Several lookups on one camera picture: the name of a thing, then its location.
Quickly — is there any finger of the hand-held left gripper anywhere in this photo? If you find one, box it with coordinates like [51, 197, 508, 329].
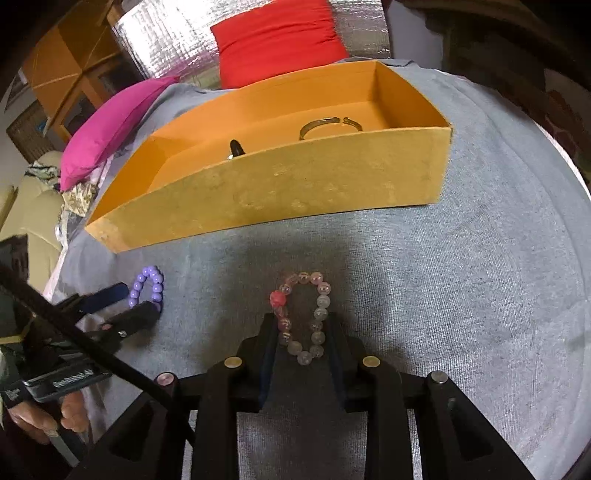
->
[55, 282, 130, 320]
[85, 301, 161, 352]

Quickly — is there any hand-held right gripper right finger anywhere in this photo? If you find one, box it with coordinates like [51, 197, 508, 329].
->
[323, 314, 539, 480]

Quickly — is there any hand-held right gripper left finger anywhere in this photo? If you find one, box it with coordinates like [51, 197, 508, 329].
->
[69, 313, 282, 480]

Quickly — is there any purple bead bracelet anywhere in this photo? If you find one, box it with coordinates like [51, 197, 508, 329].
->
[128, 265, 165, 311]

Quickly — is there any pink crystal bead bracelet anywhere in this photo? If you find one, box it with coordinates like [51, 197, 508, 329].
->
[269, 271, 332, 366]

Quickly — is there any orange cardboard box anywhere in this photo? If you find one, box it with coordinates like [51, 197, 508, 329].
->
[84, 59, 452, 254]

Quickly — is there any silver metal bangle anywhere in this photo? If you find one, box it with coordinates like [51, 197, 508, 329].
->
[299, 117, 363, 140]

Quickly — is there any person's left hand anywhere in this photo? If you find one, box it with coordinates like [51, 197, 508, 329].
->
[7, 391, 89, 446]

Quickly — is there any patterned cloth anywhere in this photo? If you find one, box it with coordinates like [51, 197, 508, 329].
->
[25, 164, 101, 219]

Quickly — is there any cream sofa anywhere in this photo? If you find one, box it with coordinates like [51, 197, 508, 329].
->
[0, 150, 66, 296]

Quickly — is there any magenta cushion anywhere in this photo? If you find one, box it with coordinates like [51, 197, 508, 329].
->
[59, 76, 181, 192]

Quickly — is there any orange wooden cabinet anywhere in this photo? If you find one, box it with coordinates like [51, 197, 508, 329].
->
[21, 0, 144, 139]

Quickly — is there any silver foil sheet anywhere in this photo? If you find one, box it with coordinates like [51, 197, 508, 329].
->
[111, 0, 393, 87]

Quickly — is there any red cushion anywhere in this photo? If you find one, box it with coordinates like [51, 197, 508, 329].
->
[210, 0, 350, 89]

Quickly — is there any black cable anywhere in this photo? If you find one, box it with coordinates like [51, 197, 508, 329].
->
[0, 264, 197, 446]

